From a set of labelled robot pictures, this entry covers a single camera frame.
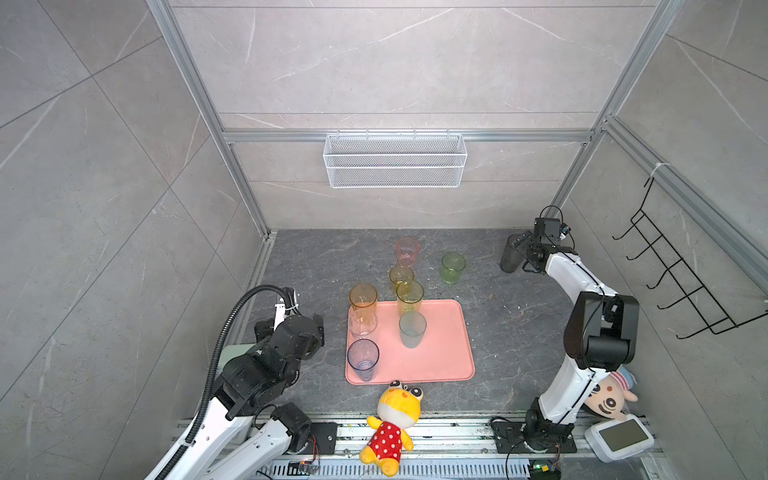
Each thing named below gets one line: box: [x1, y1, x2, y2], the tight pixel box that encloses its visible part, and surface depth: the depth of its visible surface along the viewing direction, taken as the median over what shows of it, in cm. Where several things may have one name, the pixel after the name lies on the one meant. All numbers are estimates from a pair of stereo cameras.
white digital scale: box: [584, 414, 655, 463], surface depth 72 cm
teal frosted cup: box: [399, 310, 427, 349], surface depth 90 cm
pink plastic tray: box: [345, 299, 476, 386], surface depth 90 cm
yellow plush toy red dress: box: [360, 380, 424, 477], surface depth 72 cm
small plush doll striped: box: [585, 366, 638, 421], surface depth 75 cm
